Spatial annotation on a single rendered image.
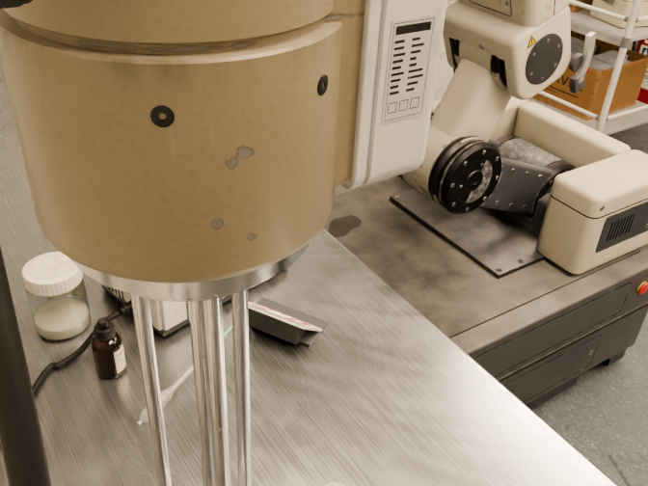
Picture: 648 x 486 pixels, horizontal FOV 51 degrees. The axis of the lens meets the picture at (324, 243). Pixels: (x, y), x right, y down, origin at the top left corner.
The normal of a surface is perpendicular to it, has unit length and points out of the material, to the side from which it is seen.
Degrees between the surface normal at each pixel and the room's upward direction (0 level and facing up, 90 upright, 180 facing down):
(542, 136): 90
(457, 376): 0
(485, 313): 0
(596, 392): 0
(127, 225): 90
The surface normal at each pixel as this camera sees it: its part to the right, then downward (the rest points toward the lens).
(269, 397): 0.05, -0.83
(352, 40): 0.55, 0.49
